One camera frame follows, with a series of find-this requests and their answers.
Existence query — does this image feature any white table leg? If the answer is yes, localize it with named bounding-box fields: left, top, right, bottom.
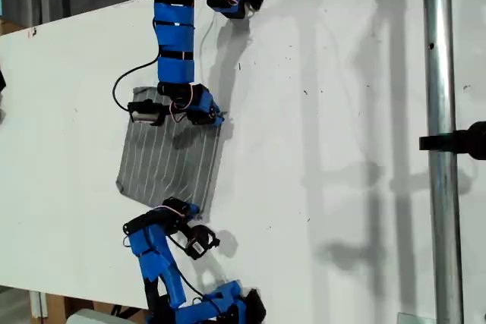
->
left=29, top=290, right=49, bottom=319

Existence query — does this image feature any black post clamp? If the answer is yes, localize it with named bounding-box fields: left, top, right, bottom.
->
left=418, top=121, right=486, bottom=161

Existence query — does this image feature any thin white cable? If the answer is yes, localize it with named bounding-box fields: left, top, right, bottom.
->
left=198, top=8, right=254, bottom=56

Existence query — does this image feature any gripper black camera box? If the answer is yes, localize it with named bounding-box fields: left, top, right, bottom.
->
left=183, top=224, right=222, bottom=261

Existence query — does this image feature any white box under table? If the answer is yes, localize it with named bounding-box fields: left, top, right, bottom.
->
left=66, top=307, right=151, bottom=324

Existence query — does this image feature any grey white-striped towel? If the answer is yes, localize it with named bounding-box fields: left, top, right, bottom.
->
left=115, top=86, right=226, bottom=223

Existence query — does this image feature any gripper grey camera box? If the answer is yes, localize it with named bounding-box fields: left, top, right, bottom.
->
left=126, top=99, right=159, bottom=124

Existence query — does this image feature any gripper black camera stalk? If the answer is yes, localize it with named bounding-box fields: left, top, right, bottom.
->
left=150, top=105, right=172, bottom=127
left=166, top=223, right=194, bottom=253

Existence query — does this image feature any gripper black camera cable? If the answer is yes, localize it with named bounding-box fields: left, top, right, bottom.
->
left=111, top=56, right=160, bottom=112
left=165, top=255, right=208, bottom=302

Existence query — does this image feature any steel post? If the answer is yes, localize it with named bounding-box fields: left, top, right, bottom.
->
left=421, top=0, right=466, bottom=324

